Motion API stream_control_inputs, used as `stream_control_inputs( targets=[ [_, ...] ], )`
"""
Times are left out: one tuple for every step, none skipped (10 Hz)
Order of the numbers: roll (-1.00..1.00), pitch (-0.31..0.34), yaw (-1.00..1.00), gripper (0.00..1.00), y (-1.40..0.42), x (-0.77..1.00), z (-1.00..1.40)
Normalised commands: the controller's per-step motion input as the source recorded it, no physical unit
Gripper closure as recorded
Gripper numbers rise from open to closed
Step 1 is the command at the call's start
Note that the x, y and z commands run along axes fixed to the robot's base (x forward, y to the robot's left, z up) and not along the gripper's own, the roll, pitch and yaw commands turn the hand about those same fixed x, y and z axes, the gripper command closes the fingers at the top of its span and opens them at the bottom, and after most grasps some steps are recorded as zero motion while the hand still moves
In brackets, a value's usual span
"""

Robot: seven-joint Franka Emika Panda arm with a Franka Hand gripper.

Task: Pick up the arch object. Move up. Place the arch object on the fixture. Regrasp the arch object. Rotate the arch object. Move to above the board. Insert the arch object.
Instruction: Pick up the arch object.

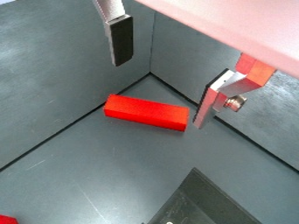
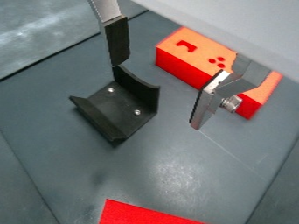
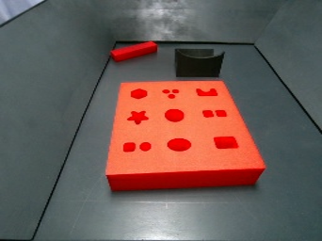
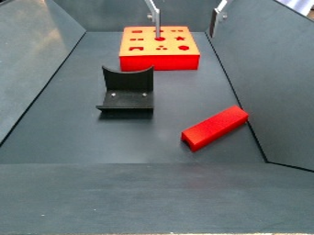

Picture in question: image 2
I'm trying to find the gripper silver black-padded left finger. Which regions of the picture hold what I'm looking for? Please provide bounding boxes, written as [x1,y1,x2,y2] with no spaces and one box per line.
[88,0,129,67]

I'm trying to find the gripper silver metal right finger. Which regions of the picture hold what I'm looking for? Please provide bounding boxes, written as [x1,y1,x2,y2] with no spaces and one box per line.
[190,54,271,130]

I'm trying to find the orange foam shape board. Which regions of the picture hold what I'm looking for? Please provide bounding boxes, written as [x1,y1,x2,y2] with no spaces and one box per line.
[155,27,283,120]

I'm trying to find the black curved fixture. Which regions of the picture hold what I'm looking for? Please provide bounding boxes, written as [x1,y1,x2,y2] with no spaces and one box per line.
[69,66,160,147]

